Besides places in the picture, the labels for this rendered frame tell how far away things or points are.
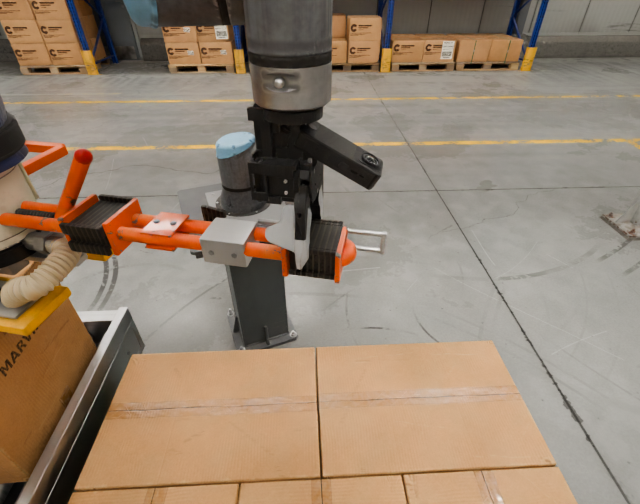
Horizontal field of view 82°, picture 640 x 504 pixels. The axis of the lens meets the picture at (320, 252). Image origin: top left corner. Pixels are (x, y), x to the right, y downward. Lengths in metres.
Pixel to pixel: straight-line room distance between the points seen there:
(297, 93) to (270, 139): 0.08
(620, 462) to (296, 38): 1.93
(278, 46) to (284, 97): 0.05
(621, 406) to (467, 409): 1.11
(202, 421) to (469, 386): 0.78
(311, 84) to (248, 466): 0.92
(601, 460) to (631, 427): 0.25
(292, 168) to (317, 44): 0.13
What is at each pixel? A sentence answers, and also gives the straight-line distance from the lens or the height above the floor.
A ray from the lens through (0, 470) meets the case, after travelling 1.24.
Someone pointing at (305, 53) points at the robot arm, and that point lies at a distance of 0.42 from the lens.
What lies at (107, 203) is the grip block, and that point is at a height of 1.23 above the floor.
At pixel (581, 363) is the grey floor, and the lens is 2.29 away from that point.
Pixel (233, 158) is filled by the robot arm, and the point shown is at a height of 0.99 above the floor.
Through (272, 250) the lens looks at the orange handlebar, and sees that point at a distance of 0.54.
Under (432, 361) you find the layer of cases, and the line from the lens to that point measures 1.28.
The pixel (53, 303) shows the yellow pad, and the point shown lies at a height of 1.10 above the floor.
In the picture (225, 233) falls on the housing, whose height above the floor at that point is 1.23.
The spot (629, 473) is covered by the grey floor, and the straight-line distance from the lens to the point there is 2.04.
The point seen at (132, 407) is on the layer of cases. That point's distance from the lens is 1.27.
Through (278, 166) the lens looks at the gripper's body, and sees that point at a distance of 0.46.
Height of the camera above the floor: 1.54
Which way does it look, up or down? 37 degrees down
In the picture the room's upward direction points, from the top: straight up
